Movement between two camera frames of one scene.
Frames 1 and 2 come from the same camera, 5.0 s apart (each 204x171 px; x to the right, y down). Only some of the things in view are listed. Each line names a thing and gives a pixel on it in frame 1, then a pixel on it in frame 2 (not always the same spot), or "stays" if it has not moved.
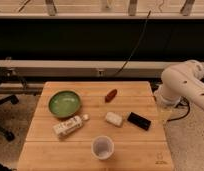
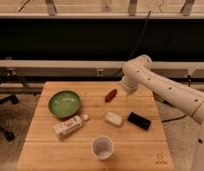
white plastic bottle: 69,125 stays
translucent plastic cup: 102,147 stays
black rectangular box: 139,121 stays
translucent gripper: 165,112 to 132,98
